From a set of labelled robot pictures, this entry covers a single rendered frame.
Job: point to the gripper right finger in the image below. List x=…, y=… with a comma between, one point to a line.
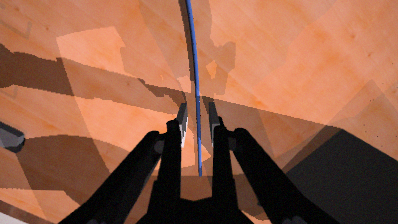
x=282, y=202

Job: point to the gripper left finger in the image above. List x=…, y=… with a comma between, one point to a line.
x=113, y=201

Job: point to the black metal rack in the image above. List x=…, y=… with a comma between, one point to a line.
x=11, y=139

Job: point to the blue cable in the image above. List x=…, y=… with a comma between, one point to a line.
x=196, y=76

